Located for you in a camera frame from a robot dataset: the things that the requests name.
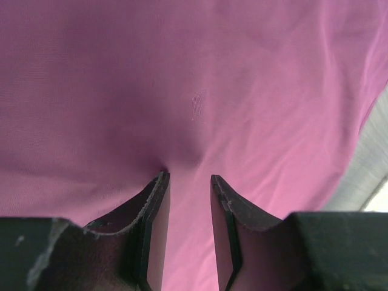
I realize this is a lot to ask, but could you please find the magenta cloth napkin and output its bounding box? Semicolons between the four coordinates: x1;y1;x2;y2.
1;1;387;290

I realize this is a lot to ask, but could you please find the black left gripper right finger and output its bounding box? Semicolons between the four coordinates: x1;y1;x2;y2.
210;175;387;291

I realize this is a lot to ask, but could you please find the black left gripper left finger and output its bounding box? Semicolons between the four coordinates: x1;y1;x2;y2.
1;172;170;290

